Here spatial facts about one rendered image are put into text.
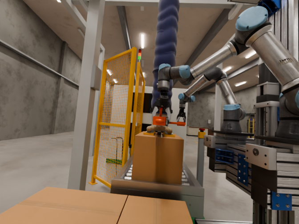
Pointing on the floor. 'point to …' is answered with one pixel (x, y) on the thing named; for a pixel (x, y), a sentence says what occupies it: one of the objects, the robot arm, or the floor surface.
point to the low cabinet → (193, 131)
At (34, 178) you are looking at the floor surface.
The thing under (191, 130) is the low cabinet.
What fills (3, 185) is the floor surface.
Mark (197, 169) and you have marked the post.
